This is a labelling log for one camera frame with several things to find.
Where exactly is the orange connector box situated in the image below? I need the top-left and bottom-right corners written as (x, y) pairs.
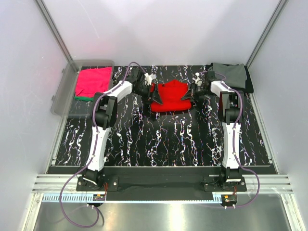
top-left (93, 194), bottom-right (106, 202)
top-left (222, 194), bottom-right (237, 203)

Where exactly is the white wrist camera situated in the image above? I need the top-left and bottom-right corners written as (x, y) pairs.
top-left (193, 72), bottom-right (203, 86)
top-left (144, 73), bottom-right (156, 86)

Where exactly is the green t shirt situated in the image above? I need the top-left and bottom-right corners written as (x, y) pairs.
top-left (74, 96), bottom-right (93, 102)

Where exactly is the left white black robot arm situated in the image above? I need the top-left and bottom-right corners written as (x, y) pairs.
top-left (77, 69), bottom-right (162, 191)

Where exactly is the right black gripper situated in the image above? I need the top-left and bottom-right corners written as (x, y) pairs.
top-left (180, 82), bottom-right (210, 103)

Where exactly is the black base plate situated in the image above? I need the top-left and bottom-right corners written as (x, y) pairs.
top-left (76, 175), bottom-right (247, 193)

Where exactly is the aluminium frame rail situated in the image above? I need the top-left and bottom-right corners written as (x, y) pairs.
top-left (32, 175), bottom-right (293, 194)

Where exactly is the right orange connector box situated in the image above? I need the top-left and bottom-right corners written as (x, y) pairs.
top-left (222, 194), bottom-right (237, 203)

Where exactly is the pink t shirt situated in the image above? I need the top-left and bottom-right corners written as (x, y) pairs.
top-left (75, 67), bottom-right (112, 99)

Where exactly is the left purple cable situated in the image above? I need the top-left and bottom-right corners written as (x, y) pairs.
top-left (58, 62), bottom-right (149, 228)

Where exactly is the black folded t shirt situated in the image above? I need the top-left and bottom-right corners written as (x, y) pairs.
top-left (207, 63), bottom-right (254, 94)

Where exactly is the red t shirt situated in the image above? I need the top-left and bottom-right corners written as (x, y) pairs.
top-left (150, 79), bottom-right (191, 113)

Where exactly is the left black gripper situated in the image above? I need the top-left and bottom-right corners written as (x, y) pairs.
top-left (133, 84), bottom-right (162, 106)

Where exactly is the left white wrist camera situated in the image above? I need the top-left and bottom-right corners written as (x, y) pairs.
top-left (144, 73), bottom-right (156, 86)

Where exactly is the grey folded t shirt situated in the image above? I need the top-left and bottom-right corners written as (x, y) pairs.
top-left (212, 63), bottom-right (247, 89)

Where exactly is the left orange connector box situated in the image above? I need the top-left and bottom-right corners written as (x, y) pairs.
top-left (93, 194), bottom-right (106, 202)

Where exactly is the clear plastic bin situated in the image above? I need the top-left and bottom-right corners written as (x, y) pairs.
top-left (51, 60), bottom-right (115, 118)

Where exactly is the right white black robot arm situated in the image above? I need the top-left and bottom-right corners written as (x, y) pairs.
top-left (181, 71), bottom-right (246, 191)

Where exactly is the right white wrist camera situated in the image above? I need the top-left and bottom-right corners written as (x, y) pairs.
top-left (193, 72), bottom-right (203, 86)

